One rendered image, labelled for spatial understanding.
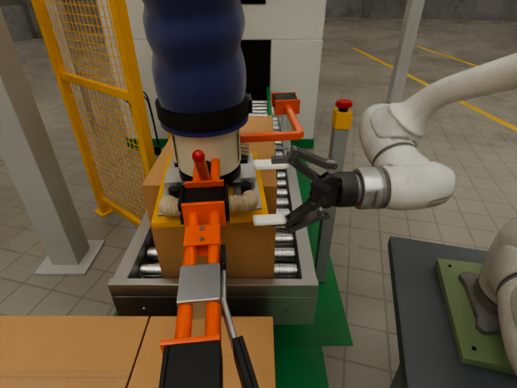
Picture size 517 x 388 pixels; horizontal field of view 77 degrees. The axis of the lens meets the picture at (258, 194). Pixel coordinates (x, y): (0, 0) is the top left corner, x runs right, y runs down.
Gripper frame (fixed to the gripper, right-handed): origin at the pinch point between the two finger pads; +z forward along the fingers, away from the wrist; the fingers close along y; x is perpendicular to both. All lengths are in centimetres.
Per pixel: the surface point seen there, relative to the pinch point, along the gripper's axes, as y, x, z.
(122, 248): 108, 110, 77
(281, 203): 54, 74, -19
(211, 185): -0.8, 3.1, 9.7
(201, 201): -0.2, -1.9, 11.4
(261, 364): 54, -6, 0
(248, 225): 28.1, 24.9, 0.8
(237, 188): 11.0, 19.9, 3.8
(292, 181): 49, 85, -26
